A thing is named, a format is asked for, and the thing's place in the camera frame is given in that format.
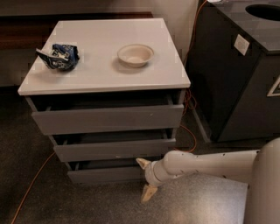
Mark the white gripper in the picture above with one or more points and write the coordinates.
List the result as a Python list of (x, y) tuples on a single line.
[(150, 173)]

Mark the grey bottom drawer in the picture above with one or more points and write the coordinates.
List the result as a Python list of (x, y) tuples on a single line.
[(105, 171)]

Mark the grey drawer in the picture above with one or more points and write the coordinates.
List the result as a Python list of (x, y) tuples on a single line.
[(112, 145), (105, 171), (93, 120)]

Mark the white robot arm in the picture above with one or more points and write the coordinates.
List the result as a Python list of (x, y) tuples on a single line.
[(259, 169)]

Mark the grey middle drawer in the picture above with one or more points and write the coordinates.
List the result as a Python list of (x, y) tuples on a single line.
[(112, 145)]

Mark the grey top drawer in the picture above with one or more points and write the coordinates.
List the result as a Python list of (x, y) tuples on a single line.
[(93, 120)]

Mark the grey drawer cabinet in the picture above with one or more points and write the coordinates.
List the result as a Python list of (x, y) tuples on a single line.
[(100, 79)]

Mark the white paper bowl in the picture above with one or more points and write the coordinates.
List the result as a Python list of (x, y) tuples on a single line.
[(135, 55)]

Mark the dark grey trash bin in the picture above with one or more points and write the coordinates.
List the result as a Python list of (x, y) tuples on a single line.
[(231, 89)]

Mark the crumpled blue chip bag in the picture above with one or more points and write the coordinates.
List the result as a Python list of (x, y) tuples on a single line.
[(61, 57)]

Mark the white sticker on bin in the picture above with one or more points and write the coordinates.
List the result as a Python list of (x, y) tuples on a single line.
[(241, 44)]

